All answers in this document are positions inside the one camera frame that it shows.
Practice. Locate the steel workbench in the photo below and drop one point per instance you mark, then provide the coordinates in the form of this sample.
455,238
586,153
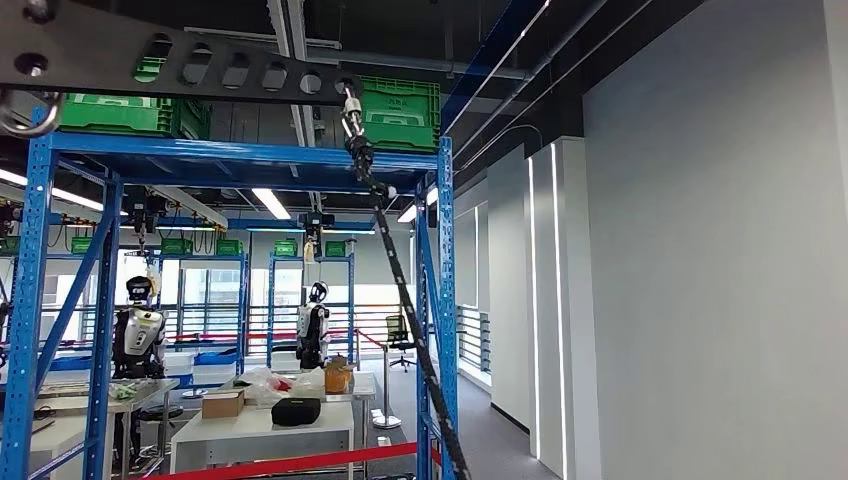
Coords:
149,391

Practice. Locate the long ceiling light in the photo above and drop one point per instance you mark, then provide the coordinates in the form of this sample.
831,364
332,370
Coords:
348,232
407,213
275,230
76,199
185,228
272,204

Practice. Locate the green plastic storage crate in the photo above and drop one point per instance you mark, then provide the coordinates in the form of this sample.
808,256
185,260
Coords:
81,246
229,248
176,247
119,119
335,250
9,245
401,122
286,248

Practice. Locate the black mesh office chair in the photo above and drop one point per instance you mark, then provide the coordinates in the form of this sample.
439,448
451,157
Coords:
396,328

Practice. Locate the blue steel shelving rack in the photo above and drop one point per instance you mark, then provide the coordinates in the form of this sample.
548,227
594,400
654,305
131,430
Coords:
232,151
350,311
242,311

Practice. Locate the black overhead hoist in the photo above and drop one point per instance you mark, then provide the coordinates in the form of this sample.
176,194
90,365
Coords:
142,208
316,224

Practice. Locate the grey metal railing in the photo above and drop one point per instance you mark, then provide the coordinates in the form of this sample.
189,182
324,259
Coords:
474,338

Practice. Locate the yellow hanging tag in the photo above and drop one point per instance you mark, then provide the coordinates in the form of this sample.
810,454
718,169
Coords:
309,252

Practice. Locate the silver black humanoid robot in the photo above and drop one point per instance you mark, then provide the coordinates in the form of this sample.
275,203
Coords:
311,331
140,338

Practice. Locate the silver carabiner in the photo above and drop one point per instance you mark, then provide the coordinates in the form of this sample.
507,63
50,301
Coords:
351,106

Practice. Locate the steel table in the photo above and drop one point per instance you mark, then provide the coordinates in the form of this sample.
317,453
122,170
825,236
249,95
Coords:
363,384

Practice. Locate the orange cardboard box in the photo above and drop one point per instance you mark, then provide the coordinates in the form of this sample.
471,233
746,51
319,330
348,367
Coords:
338,378

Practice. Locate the black zippered carrying case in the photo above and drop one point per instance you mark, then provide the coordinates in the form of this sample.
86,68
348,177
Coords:
296,413

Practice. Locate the clear plastic bags pile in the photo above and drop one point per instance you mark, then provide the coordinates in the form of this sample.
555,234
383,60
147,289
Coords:
265,387

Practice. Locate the blue plastic bin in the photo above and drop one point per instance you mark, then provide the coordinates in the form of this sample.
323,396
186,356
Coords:
215,358

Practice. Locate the white plastic bin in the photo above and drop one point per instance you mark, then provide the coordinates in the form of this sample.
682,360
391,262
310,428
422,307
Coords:
213,374
179,362

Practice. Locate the white table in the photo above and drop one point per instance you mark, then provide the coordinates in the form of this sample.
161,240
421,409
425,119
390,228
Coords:
265,437

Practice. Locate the brown cardboard box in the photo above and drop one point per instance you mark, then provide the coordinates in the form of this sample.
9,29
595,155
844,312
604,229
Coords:
222,405

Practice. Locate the pale hanging tag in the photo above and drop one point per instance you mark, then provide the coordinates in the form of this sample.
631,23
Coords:
153,281

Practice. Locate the black round stool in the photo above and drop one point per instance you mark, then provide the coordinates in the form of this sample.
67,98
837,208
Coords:
159,414

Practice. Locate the green plastic bag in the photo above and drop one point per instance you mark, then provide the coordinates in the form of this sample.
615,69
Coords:
123,391

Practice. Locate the dark metal spreader bar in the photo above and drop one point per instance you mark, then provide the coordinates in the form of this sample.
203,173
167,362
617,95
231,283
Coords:
86,56

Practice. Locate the vertical wall light strip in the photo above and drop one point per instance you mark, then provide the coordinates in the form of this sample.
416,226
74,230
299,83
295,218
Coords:
558,298
533,298

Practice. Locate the chrome stanchion post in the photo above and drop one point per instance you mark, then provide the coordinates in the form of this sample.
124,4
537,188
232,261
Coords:
387,391

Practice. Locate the white overhead crane rail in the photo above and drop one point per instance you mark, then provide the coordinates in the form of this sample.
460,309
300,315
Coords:
199,212
303,129

